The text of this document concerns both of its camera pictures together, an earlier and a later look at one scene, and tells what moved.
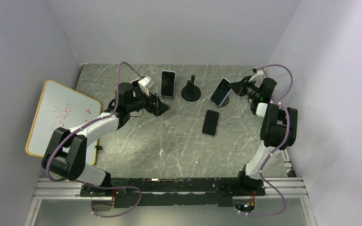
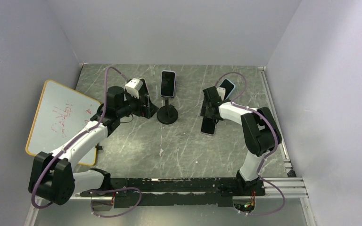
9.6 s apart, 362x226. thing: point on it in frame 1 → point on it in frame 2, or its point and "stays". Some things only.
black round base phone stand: [191, 92] → [167, 114]
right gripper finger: [236, 86] → [205, 112]
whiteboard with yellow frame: [60, 106] stays
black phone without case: [210, 123] stays
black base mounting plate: [145, 192] stays
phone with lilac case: [168, 83] stays
